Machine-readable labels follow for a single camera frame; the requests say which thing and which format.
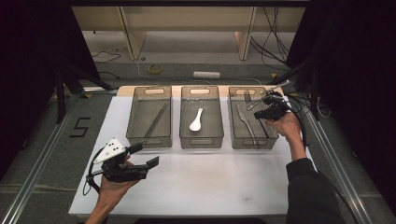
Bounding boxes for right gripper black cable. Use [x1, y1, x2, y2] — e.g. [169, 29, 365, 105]
[289, 94, 310, 147]

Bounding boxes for white power strip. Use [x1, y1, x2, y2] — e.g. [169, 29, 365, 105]
[192, 71, 221, 79]

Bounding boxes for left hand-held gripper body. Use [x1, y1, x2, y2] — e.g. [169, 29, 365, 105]
[92, 137, 150, 184]

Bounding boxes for yellow tape roll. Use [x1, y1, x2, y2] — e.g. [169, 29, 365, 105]
[148, 63, 163, 76]

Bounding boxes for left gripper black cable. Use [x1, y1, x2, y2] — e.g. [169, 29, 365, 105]
[81, 148, 106, 197]

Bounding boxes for black curtain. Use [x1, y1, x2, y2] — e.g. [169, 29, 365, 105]
[286, 0, 396, 206]
[0, 0, 102, 181]

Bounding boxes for bundle of black cables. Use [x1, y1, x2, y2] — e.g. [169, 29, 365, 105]
[249, 6, 292, 72]

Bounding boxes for beige wooden shelf unit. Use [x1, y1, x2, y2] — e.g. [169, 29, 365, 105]
[71, 6, 306, 62]

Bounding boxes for black tripod stand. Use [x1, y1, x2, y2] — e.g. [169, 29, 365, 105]
[53, 63, 114, 124]
[268, 57, 322, 121]

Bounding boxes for white ceramic spoon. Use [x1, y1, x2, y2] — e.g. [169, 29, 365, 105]
[189, 107, 205, 133]

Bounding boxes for metal fork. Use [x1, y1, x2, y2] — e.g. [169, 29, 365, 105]
[243, 91, 271, 140]

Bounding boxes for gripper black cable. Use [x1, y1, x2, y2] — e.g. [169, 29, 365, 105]
[289, 94, 310, 147]
[81, 148, 106, 197]

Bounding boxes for metal floor rail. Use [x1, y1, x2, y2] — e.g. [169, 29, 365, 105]
[303, 106, 375, 224]
[0, 94, 80, 224]

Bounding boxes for person's right hand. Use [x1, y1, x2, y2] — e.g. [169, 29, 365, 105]
[265, 112, 304, 147]

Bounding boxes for metal chopstick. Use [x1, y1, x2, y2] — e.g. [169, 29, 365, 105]
[146, 102, 171, 140]
[143, 102, 169, 139]

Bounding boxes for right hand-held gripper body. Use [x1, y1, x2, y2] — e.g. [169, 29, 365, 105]
[245, 79, 292, 121]

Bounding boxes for thin black floor cable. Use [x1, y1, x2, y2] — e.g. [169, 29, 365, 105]
[91, 49, 122, 80]

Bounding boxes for smoky clear plastic bin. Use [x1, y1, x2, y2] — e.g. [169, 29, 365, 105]
[125, 86, 173, 148]
[227, 86, 280, 150]
[179, 85, 225, 149]

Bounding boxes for person's left hand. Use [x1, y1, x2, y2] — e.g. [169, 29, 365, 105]
[97, 178, 140, 205]

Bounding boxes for metal table knife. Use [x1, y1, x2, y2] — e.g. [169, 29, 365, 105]
[236, 103, 259, 147]

